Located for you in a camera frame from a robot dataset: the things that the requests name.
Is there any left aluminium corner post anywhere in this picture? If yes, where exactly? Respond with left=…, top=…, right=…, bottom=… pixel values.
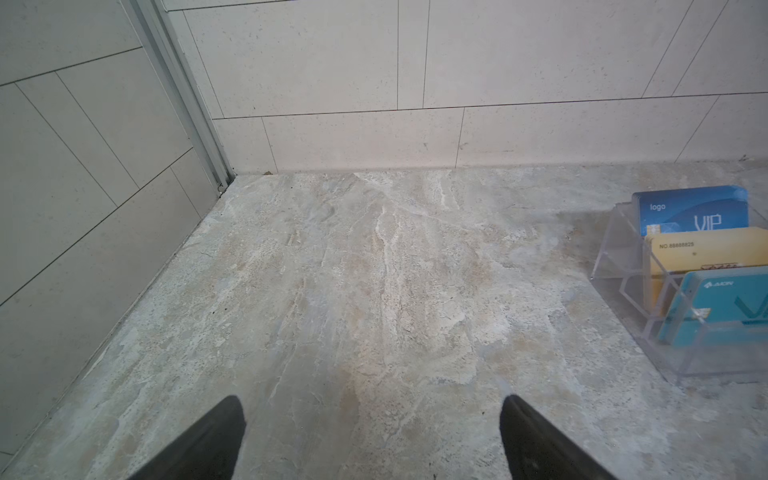
left=122, top=0, right=235, bottom=193

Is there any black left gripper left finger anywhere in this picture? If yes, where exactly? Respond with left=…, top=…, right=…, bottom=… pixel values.
left=129, top=395, right=247, bottom=480

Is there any yellow card in stand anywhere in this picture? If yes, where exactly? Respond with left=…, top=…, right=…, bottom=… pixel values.
left=643, top=227, right=767, bottom=309

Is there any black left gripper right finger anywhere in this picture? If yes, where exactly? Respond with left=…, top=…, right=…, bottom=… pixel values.
left=499, top=395, right=616, bottom=480

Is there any dark blue VIP card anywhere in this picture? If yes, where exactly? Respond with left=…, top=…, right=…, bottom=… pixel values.
left=632, top=185, right=750, bottom=236

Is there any teal VIP card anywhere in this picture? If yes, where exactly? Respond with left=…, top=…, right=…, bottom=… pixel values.
left=658, top=266, right=767, bottom=347

